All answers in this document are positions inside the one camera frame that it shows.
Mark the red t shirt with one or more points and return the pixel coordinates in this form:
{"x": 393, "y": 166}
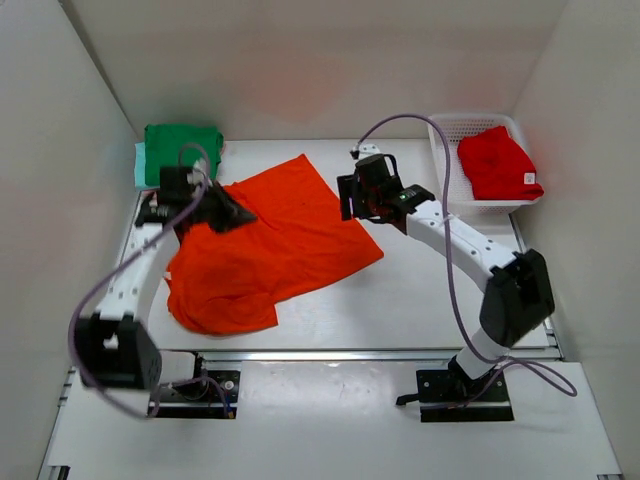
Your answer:
{"x": 498, "y": 168}

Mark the white plastic basket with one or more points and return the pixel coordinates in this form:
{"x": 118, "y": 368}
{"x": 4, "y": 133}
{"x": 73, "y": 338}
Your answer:
{"x": 455, "y": 127}

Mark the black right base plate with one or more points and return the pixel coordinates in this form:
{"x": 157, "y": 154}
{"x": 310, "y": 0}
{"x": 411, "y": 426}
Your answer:
{"x": 443, "y": 398}

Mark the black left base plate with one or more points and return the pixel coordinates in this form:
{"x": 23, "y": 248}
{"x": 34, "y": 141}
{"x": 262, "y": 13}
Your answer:
{"x": 213, "y": 399}

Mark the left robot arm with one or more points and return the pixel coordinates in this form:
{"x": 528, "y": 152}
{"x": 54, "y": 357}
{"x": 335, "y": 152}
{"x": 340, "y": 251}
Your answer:
{"x": 111, "y": 345}

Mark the teal folded t shirt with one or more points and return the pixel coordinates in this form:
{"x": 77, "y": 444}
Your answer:
{"x": 141, "y": 167}

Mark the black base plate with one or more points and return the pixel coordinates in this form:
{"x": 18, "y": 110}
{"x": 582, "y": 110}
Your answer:
{"x": 213, "y": 399}
{"x": 443, "y": 398}

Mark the pink folded t shirt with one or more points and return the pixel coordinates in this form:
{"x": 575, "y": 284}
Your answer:
{"x": 223, "y": 147}

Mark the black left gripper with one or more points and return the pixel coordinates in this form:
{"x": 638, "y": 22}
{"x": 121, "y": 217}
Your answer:
{"x": 233, "y": 214}

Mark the green folded t shirt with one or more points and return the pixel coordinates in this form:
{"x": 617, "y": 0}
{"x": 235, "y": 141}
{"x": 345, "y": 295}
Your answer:
{"x": 173, "y": 132}

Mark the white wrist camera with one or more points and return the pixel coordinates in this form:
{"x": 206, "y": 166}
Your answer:
{"x": 199, "y": 174}
{"x": 364, "y": 150}

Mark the orange t shirt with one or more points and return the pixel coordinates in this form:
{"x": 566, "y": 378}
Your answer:
{"x": 230, "y": 283}

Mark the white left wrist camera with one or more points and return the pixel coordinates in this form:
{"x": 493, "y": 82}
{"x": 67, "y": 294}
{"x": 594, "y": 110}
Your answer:
{"x": 199, "y": 174}

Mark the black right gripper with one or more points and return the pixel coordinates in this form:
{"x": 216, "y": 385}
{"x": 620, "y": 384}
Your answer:
{"x": 350, "y": 188}

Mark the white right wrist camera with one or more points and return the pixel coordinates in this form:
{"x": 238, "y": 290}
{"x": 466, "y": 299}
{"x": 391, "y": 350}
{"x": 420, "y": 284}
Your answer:
{"x": 364, "y": 150}

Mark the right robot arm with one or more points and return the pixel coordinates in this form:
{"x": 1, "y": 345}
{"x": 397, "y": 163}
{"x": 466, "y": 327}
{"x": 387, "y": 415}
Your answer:
{"x": 517, "y": 294}

